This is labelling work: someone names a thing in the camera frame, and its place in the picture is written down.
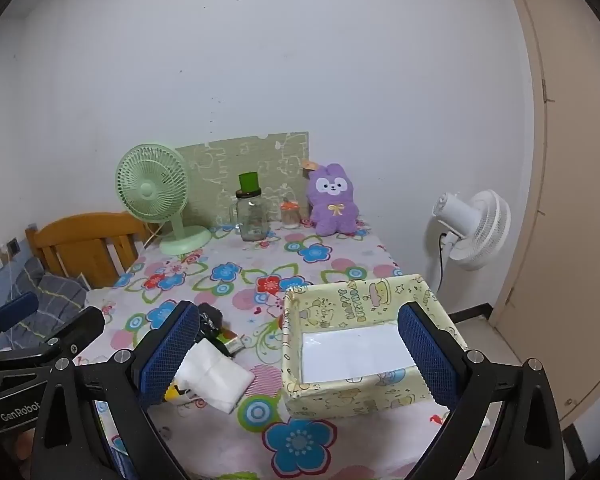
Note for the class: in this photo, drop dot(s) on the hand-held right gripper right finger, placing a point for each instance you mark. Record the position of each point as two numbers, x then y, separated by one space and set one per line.
427 360

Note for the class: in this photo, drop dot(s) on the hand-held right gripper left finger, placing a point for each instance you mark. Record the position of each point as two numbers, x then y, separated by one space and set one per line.
172 355

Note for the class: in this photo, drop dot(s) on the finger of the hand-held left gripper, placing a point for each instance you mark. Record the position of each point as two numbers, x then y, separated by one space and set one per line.
80 327
17 307

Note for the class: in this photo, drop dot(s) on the yellow cartoon packet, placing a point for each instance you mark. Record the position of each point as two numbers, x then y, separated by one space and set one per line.
176 394

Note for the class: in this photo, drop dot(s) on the white cloth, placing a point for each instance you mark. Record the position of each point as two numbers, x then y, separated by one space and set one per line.
215 375

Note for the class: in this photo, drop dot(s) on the green tissue packet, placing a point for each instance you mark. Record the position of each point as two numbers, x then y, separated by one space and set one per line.
232 344

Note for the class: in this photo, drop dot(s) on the yellow patterned storage box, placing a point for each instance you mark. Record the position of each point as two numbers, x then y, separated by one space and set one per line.
340 395

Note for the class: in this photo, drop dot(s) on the light blue bedsheet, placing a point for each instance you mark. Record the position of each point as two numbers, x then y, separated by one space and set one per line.
0 282

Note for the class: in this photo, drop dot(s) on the grey plaid bedding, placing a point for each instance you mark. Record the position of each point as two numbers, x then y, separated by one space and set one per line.
55 292

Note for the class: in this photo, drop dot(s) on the dark grey cloth item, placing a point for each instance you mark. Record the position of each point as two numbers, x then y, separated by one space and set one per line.
211 322

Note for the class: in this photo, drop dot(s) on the white standing fan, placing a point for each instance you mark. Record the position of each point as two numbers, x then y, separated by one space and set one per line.
480 230

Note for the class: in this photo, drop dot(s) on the glass mason jar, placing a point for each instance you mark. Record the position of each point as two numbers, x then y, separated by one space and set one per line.
252 220

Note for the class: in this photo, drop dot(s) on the floral tablecloth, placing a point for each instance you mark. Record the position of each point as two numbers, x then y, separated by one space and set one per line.
305 255

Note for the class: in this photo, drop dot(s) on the green desk fan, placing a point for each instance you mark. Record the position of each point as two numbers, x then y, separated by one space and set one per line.
152 182

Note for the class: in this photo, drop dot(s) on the small jar with orange lid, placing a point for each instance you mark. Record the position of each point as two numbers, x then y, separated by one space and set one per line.
290 215

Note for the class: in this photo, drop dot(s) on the purple plush bunny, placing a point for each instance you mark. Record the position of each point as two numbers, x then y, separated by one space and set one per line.
332 200

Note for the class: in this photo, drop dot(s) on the green plastic cup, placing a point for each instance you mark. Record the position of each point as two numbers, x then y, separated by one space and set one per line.
249 182

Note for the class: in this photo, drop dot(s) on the beige door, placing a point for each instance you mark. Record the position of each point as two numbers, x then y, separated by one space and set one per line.
570 210

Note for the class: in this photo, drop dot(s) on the green patterned board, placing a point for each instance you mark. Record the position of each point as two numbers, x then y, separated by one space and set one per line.
230 155

